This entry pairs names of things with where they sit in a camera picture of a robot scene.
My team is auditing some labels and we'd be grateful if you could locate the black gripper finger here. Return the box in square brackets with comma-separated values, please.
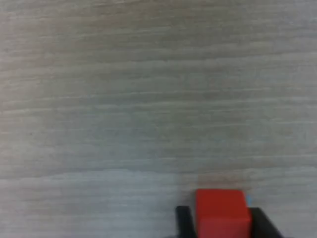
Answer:
[175, 205, 199, 238]
[247, 207, 285, 238]

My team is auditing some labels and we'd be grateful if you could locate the red cube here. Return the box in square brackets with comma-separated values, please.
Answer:
[195, 188, 252, 238]

